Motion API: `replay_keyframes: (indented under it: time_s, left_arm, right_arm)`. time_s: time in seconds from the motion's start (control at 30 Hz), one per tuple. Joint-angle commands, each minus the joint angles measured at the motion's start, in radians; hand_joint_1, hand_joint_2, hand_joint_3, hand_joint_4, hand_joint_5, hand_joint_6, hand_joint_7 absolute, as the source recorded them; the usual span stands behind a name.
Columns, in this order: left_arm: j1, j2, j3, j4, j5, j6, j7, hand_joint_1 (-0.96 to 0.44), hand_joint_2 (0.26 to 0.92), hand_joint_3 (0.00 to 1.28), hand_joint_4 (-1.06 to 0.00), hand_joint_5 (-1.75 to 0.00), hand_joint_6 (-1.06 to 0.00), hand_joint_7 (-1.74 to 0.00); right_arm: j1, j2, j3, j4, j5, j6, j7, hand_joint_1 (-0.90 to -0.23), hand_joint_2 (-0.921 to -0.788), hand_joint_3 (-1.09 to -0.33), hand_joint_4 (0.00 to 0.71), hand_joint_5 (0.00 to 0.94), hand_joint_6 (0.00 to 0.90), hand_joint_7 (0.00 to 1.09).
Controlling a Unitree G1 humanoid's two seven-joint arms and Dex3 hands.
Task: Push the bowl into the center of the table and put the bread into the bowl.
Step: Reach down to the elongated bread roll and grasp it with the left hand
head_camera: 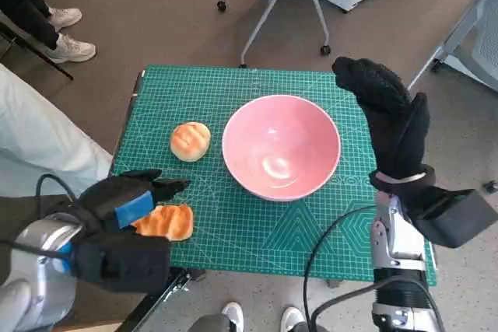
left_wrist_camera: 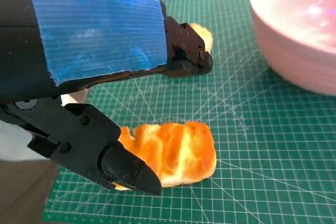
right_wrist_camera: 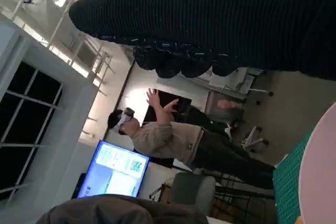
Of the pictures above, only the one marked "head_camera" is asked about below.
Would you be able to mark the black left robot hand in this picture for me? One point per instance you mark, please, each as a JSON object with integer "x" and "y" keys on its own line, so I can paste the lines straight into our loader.
{"x": 116, "y": 196}

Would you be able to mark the round toy bread bun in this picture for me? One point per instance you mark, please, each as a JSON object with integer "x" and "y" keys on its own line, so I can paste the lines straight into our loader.
{"x": 190, "y": 141}

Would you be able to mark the pink bowl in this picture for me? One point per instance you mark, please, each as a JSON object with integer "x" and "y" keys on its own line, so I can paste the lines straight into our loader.
{"x": 280, "y": 133}

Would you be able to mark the orange toy bread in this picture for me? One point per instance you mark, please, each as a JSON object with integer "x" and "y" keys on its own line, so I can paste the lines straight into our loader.
{"x": 171, "y": 223}

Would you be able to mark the person in dark trousers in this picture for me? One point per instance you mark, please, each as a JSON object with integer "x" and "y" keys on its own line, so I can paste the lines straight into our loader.
{"x": 23, "y": 1}

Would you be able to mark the black caster wheel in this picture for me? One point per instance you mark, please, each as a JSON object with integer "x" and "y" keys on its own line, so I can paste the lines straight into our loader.
{"x": 492, "y": 186}

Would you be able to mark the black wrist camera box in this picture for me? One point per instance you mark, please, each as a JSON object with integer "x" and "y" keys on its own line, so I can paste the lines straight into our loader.
{"x": 455, "y": 223}
{"x": 124, "y": 266}

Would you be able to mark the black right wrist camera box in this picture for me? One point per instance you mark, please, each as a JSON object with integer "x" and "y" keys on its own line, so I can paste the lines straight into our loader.
{"x": 455, "y": 223}

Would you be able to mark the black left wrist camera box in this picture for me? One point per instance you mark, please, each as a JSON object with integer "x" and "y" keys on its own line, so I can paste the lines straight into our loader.
{"x": 124, "y": 266}

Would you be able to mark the white shoe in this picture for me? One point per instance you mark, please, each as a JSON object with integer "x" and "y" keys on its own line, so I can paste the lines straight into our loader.
{"x": 233, "y": 314}
{"x": 292, "y": 316}

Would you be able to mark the metal folding table bracket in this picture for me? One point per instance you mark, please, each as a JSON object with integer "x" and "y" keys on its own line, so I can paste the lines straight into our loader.
{"x": 175, "y": 287}

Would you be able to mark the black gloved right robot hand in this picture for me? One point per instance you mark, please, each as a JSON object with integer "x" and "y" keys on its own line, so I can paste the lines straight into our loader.
{"x": 393, "y": 122}

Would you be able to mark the person in light trousers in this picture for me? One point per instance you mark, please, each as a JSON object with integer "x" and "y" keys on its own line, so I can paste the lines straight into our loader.
{"x": 39, "y": 133}

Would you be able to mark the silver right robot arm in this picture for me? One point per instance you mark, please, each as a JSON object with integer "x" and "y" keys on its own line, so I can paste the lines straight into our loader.
{"x": 397, "y": 238}

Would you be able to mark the white mesh chair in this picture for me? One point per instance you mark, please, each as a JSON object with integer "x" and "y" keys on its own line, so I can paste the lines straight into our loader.
{"x": 478, "y": 36}

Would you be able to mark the black stand leg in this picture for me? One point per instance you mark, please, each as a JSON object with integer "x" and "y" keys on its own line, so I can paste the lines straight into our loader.
{"x": 39, "y": 54}

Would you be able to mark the green cutting mat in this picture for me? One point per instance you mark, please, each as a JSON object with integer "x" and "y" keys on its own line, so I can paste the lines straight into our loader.
{"x": 241, "y": 231}

